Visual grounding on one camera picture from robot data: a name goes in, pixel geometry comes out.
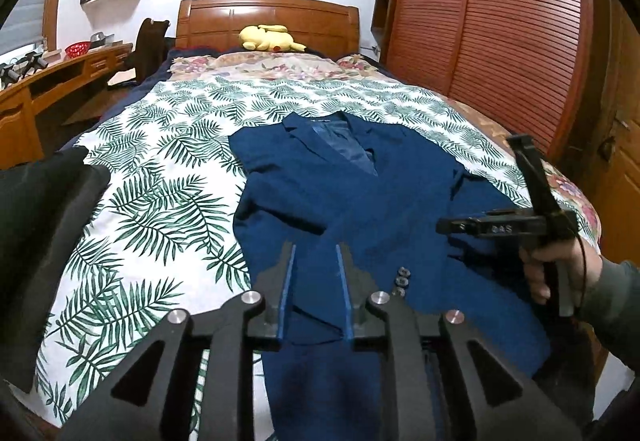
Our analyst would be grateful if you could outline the wooden louvered wardrobe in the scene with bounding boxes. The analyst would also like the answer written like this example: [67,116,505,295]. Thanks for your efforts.
[371,0,597,163]

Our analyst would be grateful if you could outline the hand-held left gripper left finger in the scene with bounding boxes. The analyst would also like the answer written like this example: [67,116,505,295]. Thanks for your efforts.
[60,241,299,441]

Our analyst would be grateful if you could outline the wooden door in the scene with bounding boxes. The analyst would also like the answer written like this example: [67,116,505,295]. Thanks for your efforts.
[594,0,640,268]

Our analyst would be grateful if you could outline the black garment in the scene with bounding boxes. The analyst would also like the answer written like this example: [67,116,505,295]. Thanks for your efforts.
[0,148,114,393]

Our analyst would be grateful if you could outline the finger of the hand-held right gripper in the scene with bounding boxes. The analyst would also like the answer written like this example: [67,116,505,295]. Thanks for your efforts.
[507,134,557,220]

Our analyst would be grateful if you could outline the dark brown chair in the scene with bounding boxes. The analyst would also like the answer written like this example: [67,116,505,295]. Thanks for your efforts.
[107,18,170,87]

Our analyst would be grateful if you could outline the person's right forearm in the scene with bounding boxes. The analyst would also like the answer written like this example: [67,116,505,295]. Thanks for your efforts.
[575,258,640,372]

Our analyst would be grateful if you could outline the yellow plush toy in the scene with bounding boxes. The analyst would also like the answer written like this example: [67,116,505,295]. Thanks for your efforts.
[238,24,307,54]

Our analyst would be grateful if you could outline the wooden bed headboard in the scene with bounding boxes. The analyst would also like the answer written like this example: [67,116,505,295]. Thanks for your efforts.
[176,0,361,56]

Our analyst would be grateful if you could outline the blue suit jacket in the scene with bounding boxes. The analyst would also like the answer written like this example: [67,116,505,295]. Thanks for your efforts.
[227,111,554,441]

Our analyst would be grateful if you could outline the wooden desk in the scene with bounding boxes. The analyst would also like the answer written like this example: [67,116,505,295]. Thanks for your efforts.
[0,41,134,170]

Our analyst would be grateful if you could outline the grey window blind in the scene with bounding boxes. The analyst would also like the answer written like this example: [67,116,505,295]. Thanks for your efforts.
[0,0,56,58]

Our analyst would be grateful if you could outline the leaf print bed sheet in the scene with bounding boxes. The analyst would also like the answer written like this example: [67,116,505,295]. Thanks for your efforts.
[32,75,551,428]

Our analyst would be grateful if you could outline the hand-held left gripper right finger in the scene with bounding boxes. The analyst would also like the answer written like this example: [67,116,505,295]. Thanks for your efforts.
[335,243,584,441]

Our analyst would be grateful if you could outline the person's right hand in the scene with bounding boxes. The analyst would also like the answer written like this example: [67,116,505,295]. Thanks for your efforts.
[520,235,603,310]

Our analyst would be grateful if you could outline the black device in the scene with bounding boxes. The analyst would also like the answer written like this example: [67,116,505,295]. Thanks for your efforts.
[20,51,49,73]
[0,64,24,90]

